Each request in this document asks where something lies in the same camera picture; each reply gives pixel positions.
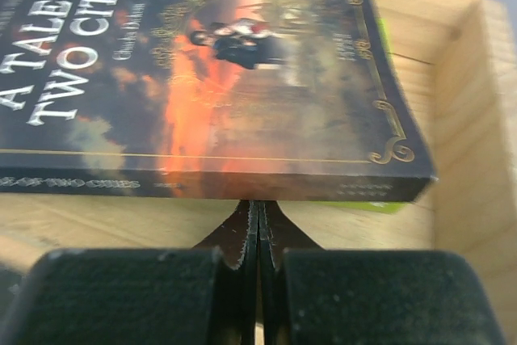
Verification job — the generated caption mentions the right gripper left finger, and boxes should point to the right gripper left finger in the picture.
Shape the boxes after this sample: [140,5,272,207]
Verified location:
[1,200,259,344]

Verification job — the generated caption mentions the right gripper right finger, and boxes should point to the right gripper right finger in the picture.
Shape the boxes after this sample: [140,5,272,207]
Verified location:
[258,201,506,344]

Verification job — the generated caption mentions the lime green treehouse book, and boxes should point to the lime green treehouse book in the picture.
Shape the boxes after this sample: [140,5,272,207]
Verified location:
[306,16,405,216]

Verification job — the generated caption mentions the dark Tale of Two Cities book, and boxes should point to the dark Tale of Two Cities book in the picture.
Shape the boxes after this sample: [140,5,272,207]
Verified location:
[1,0,436,202]

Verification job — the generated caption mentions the wooden two-tier shelf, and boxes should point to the wooden two-tier shelf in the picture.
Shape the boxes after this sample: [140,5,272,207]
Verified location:
[1,0,516,343]

